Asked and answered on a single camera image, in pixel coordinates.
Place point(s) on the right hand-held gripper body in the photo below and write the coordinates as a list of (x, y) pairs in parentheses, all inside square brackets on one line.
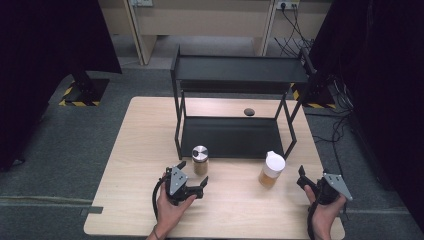
[(328, 191)]

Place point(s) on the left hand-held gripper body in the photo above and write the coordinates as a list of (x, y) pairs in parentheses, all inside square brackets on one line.
[(178, 181)]

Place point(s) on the glass jar with silver lid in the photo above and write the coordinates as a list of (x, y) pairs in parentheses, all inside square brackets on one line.
[(200, 160)]

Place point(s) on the plastic jar with white lid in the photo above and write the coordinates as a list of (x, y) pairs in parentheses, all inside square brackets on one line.
[(271, 170)]

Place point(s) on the black metal two-tier rack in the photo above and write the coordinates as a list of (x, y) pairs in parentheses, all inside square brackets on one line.
[(233, 136)]

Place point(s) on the person's right hand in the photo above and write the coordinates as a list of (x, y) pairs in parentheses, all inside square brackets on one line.
[(325, 218)]

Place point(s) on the person's left hand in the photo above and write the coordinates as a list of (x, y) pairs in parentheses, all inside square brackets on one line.
[(170, 213)]

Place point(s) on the thin dark wrist band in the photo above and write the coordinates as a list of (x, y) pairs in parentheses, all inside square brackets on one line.
[(156, 230)]

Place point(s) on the black stand base striped tape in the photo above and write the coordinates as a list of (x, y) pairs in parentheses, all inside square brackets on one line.
[(85, 91), (318, 96)]

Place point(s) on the black round table grommet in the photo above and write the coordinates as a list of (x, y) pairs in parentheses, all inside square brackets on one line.
[(249, 112)]

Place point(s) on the grey floor tape strip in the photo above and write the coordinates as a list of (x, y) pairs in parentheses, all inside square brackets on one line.
[(91, 210)]

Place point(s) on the dark curtain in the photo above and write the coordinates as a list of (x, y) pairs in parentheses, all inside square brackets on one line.
[(40, 66), (386, 83)]

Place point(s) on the white wall socket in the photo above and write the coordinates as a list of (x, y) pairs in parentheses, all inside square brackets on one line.
[(287, 4), (143, 2)]

